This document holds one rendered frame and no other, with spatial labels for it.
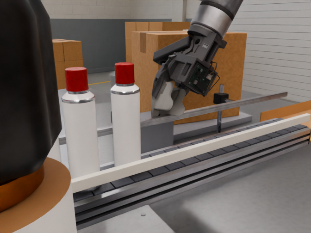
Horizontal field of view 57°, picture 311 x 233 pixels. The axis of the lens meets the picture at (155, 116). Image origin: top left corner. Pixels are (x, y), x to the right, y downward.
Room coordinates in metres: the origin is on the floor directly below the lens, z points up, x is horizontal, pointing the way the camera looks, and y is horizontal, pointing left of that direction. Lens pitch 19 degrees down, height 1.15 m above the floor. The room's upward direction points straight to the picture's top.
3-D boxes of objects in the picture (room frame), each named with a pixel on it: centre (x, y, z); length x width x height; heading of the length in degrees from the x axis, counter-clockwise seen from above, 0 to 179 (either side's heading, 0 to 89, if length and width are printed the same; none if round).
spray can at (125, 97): (0.49, 0.05, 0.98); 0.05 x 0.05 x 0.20
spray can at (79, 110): (0.44, 0.12, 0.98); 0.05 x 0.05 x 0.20
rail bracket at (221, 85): (0.73, -0.19, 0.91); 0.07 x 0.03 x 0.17; 32
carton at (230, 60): (0.97, -0.10, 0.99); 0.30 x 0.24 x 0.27; 112
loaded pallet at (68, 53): (4.13, 1.68, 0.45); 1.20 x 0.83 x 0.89; 43
